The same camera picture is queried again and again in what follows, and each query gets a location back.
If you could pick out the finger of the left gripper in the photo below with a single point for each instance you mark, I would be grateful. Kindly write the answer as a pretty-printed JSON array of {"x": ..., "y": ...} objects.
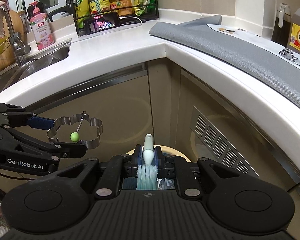
[
  {"x": 22, "y": 146},
  {"x": 37, "y": 122}
]

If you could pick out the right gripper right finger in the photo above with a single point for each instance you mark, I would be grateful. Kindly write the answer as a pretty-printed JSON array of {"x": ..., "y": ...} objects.
[{"x": 177, "y": 168}]

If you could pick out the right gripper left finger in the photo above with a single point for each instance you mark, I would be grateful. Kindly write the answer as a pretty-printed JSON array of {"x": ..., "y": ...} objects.
[{"x": 115, "y": 171}]

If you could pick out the green toothbrush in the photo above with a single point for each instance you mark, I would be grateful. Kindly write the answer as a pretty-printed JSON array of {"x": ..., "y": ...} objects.
[{"x": 147, "y": 171}]

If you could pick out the metal cookie cutter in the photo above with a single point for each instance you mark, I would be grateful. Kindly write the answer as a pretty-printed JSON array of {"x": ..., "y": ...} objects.
[{"x": 74, "y": 136}]

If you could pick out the cream trash bin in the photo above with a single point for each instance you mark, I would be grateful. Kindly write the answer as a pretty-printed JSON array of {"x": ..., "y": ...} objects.
[{"x": 167, "y": 151}]

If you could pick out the cabinet vent grille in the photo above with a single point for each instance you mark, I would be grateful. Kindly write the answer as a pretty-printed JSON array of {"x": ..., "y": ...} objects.
[{"x": 218, "y": 145}]

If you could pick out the steel sink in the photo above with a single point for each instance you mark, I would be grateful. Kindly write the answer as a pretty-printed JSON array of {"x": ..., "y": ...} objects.
[{"x": 34, "y": 64}]

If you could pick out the steel faucet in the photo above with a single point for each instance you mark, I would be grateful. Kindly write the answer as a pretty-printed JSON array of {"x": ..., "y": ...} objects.
[{"x": 16, "y": 35}]

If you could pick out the pink soap pump bottle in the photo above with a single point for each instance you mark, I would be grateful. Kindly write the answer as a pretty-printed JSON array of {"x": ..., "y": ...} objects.
[{"x": 41, "y": 28}]

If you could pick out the black smartphone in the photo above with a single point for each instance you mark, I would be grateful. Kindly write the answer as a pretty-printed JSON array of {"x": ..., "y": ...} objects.
[{"x": 101, "y": 22}]

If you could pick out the green yellow-cap bottle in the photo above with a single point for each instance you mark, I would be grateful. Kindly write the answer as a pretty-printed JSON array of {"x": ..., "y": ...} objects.
[{"x": 82, "y": 10}]

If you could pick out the grey counter mat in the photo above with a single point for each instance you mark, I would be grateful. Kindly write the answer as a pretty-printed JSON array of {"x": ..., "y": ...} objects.
[{"x": 202, "y": 35}]

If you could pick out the dark soy sauce dispenser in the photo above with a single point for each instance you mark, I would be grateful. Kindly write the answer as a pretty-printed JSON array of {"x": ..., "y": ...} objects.
[{"x": 282, "y": 25}]

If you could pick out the black wire spice rack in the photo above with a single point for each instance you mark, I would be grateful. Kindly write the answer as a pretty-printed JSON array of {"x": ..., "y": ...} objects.
[{"x": 92, "y": 16}]

